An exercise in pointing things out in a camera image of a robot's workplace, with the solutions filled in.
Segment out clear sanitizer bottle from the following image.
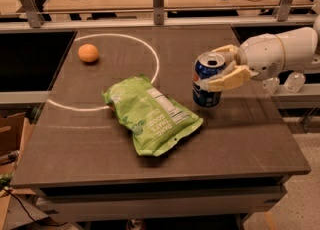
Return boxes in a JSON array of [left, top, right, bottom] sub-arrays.
[[262, 77, 280, 95], [284, 72, 306, 93]]

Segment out cardboard box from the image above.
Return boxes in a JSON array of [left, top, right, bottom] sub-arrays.
[[0, 113, 33, 174]]

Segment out black cable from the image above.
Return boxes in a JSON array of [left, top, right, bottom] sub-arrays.
[[0, 187, 68, 227]]

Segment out clear sanitizer bottle right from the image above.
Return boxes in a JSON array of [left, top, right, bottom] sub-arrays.
[[284, 72, 306, 93]]

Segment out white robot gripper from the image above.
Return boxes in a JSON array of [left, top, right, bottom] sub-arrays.
[[200, 34, 285, 92]]

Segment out left metal divider bracket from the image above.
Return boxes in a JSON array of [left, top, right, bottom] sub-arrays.
[[19, 0, 44, 28]]

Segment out orange fruit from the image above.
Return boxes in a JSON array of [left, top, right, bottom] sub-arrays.
[[78, 44, 99, 63]]

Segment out blue pepsi can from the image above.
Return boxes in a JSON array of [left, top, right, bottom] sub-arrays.
[[193, 51, 226, 107]]

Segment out middle metal divider bracket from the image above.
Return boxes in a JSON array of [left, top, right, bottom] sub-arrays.
[[153, 0, 164, 25]]

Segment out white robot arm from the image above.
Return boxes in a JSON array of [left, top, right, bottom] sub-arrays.
[[195, 18, 319, 92]]

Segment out green rice chip bag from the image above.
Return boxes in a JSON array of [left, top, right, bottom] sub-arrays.
[[103, 75, 203, 157]]

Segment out clear sanitizer bottle left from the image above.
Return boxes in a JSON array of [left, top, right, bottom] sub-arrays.
[[262, 77, 280, 95]]

